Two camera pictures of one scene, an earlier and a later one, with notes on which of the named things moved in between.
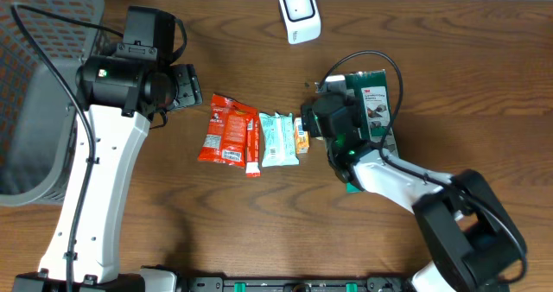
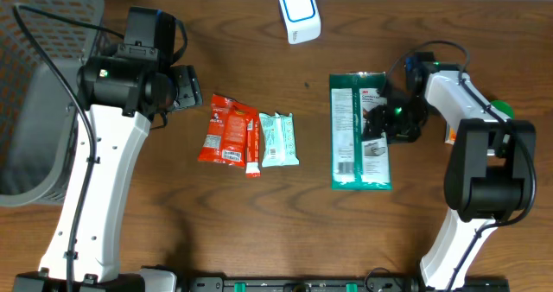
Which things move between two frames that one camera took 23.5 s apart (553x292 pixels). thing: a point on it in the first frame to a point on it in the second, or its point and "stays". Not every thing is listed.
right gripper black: x=309 y=121 to x=378 y=119
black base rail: x=299 y=284 stays
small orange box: x=301 y=137 to x=453 y=133
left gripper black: x=192 y=90 stays
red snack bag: x=225 y=140 stays
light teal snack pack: x=279 y=140 stays
